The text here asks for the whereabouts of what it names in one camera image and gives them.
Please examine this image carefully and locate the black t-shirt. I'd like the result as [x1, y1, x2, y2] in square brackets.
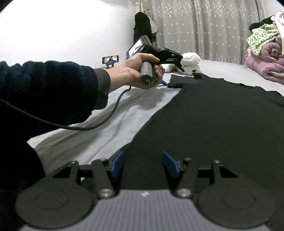
[122, 75, 283, 190]

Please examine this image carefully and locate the person left forearm dark sleeve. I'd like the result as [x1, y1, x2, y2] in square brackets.
[1, 61, 110, 136]

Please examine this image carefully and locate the person left hand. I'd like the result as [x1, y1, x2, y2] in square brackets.
[106, 53, 165, 93]

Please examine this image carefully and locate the black hanging coat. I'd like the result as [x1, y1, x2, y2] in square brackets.
[133, 12, 152, 44]

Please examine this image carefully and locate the beige hanging bag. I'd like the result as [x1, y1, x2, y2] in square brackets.
[149, 18, 158, 38]

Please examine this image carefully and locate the white plush dog toy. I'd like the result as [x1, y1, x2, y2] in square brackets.
[162, 52, 201, 76]

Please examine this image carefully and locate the phone on blue stand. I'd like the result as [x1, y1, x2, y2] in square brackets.
[95, 55, 119, 69]

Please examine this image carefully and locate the grey star curtain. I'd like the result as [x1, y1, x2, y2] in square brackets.
[149, 0, 264, 64]

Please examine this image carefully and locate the pink rolled quilt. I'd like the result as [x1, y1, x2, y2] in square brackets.
[244, 42, 283, 85]

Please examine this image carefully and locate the green patterned cloth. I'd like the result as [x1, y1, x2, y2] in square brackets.
[246, 24, 280, 56]

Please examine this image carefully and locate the black garment on pile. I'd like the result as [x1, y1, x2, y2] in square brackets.
[249, 15, 277, 34]

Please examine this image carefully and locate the cream white garment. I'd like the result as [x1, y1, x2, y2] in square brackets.
[271, 11, 284, 55]

